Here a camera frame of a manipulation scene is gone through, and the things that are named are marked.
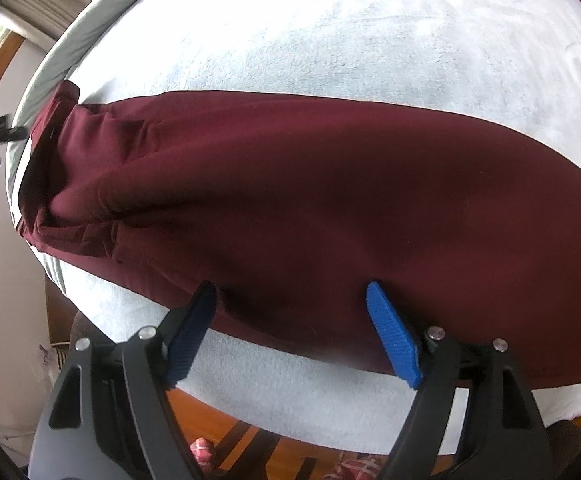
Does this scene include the beige curtain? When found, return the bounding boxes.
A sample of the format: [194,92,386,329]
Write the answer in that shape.
[0,0,92,41]

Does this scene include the maroon pants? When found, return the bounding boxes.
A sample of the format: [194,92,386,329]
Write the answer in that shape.
[15,81,581,390]

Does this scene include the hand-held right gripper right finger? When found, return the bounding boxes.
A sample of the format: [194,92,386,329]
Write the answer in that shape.
[366,281,557,480]

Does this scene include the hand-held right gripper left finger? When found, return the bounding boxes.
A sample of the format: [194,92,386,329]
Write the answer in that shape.
[28,281,218,480]

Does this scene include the white fleece blanket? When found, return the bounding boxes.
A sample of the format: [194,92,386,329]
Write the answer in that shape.
[8,0,581,458]

